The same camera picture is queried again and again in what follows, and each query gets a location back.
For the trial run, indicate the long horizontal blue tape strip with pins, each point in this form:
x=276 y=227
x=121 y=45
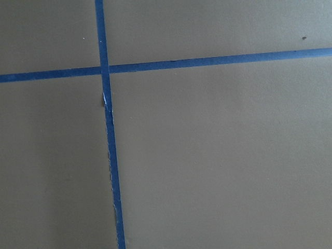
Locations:
x=165 y=65

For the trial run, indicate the long vertical blue tape strip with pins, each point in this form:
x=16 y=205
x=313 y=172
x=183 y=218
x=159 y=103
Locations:
x=110 y=130

